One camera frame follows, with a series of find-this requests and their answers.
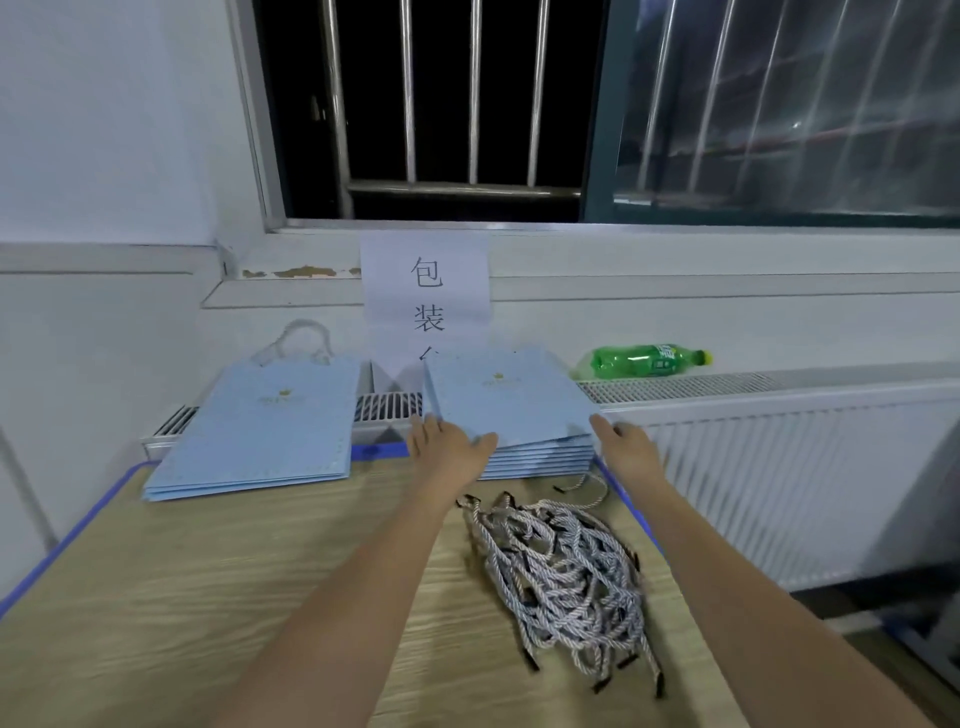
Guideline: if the person's left hand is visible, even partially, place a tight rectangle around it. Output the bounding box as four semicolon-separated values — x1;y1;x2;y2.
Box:
408;415;500;506

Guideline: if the person's right hand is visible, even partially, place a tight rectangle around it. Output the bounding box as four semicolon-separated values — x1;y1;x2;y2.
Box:
589;415;671;500

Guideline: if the stack of finished bags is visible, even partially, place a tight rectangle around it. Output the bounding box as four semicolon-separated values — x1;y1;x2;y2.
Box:
424;348;599;449

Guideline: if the pile of white twisted ropes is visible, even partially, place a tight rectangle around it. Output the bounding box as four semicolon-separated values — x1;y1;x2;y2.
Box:
457;487;666;699

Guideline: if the white black-tipped rope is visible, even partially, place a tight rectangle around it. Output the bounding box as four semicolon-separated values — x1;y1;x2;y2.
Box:
247;318;336;368

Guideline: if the person's left forearm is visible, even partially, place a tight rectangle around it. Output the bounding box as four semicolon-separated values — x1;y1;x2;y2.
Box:
217;483;482;728

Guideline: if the person's right forearm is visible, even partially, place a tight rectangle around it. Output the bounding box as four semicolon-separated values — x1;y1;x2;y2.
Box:
622;477;932;728

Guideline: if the green plastic bottle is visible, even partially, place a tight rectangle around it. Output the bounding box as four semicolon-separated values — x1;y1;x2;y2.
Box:
570;343;714;381

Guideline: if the white paper sign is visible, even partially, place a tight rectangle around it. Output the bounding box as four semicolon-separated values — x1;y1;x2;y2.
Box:
360;232;494;371

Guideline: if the metal window grille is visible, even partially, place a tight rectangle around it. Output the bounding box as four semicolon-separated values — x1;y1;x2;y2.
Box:
255;0;605;224

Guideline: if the blue-edged wooden desk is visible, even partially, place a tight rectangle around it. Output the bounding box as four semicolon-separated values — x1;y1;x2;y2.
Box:
0;447;752;728

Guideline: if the teal framed sliding window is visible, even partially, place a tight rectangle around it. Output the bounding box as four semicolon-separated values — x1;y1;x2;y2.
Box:
585;0;960;230

